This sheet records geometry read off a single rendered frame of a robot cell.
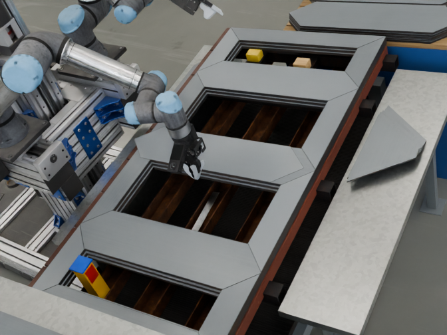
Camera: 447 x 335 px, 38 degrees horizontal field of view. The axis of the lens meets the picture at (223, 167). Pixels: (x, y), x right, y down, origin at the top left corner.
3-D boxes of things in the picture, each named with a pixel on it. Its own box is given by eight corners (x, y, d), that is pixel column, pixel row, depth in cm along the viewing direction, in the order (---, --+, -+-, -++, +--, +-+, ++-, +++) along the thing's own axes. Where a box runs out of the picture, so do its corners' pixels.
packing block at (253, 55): (263, 55, 291) (261, 48, 288) (259, 62, 288) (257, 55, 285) (252, 54, 294) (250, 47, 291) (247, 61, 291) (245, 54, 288)
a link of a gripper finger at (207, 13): (216, 25, 246) (195, 12, 245) (224, 12, 244) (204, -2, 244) (215, 24, 242) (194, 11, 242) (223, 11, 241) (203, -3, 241)
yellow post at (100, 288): (113, 294, 228) (92, 262, 215) (106, 306, 225) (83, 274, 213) (102, 290, 231) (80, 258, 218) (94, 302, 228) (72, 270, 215)
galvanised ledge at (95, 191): (239, 52, 320) (238, 47, 318) (92, 255, 249) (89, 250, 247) (205, 50, 330) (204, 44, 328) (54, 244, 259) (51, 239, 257)
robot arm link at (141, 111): (138, 108, 220) (167, 106, 216) (128, 130, 212) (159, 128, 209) (130, 90, 214) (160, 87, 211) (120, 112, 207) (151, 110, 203)
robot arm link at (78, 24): (62, 47, 270) (48, 20, 261) (80, 28, 278) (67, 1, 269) (84, 48, 264) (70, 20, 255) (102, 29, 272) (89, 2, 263)
